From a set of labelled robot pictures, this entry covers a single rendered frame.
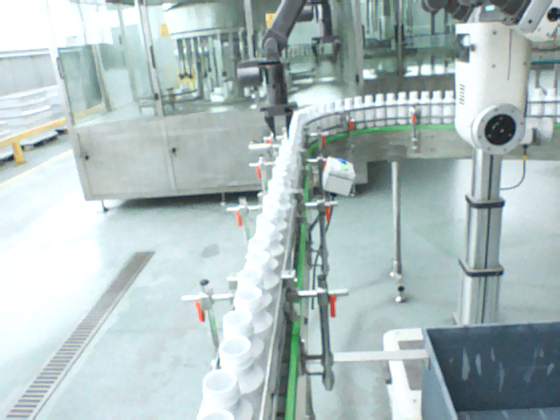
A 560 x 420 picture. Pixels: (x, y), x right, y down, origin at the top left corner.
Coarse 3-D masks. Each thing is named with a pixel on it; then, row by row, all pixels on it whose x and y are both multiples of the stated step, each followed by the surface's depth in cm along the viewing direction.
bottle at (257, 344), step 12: (240, 312) 62; (228, 324) 59; (240, 324) 59; (252, 324) 60; (228, 336) 60; (240, 336) 59; (252, 336) 60; (252, 348) 60; (264, 348) 61; (264, 360) 62; (264, 372) 62
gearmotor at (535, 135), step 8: (528, 120) 216; (536, 120) 215; (544, 120) 213; (552, 120) 212; (528, 128) 210; (536, 128) 213; (544, 128) 211; (552, 128) 210; (528, 136) 211; (536, 136) 214; (544, 136) 212; (552, 136) 211; (520, 144) 220; (528, 144) 218; (536, 144) 216; (544, 144) 215
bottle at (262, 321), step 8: (248, 288) 67; (256, 288) 67; (240, 296) 67; (248, 296) 68; (256, 296) 67; (240, 304) 65; (248, 304) 64; (256, 304) 65; (264, 304) 66; (256, 312) 65; (264, 312) 67; (256, 320) 65; (264, 320) 66; (272, 320) 67; (256, 328) 65; (264, 328) 65; (272, 328) 67; (264, 336) 65; (272, 368) 68; (272, 376) 68; (272, 384) 68; (272, 392) 69
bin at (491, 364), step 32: (544, 320) 87; (352, 352) 88; (384, 352) 87; (416, 352) 86; (448, 352) 91; (480, 352) 90; (512, 352) 90; (544, 352) 89; (448, 384) 93; (480, 384) 93; (512, 384) 92; (544, 384) 92; (448, 416) 72; (480, 416) 94; (512, 416) 93; (544, 416) 92
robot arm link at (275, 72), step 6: (264, 66) 122; (270, 66) 121; (276, 66) 121; (282, 66) 122; (270, 72) 121; (276, 72) 121; (282, 72) 122; (270, 78) 122; (276, 78) 122; (282, 78) 122; (270, 84) 123; (276, 84) 123
